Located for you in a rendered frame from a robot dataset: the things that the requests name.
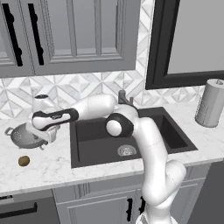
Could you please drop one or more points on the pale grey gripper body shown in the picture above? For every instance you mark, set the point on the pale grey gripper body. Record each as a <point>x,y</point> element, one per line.
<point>48,133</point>

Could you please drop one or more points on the black kitchen sink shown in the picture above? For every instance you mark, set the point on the black kitchen sink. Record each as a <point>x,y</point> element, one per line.
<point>93,145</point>

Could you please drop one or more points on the black framed window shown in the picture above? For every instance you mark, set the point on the black framed window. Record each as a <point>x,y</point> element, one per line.
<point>159,43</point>

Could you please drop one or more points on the silver metal colander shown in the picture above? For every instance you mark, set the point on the silver metal colander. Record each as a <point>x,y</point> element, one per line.
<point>20,137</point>

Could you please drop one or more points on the dark grey sink faucet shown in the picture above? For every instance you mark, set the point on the dark grey sink faucet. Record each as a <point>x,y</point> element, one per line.
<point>123,97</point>

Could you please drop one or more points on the grey base cupboard door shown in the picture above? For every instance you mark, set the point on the grey base cupboard door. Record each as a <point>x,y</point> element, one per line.
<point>189,195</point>
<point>96,210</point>

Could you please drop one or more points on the brown kiwi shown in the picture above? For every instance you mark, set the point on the brown kiwi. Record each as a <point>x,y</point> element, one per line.
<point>24,161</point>

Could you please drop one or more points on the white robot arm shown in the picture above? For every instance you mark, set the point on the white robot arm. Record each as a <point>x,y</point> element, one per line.
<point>151,151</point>

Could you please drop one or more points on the wide grey wall cupboard door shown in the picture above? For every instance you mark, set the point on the wide grey wall cupboard door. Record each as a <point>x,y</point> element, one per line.
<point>87,32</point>

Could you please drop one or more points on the dark grey dishwasher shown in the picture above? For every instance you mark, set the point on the dark grey dishwasher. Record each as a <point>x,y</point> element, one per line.
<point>43,211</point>

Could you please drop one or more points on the silver sink drain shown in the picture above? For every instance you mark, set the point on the silver sink drain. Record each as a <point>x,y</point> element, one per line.
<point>127,150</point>

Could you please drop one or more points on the grey paper towel roll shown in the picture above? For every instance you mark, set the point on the grey paper towel roll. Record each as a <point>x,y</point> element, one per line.
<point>210,105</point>

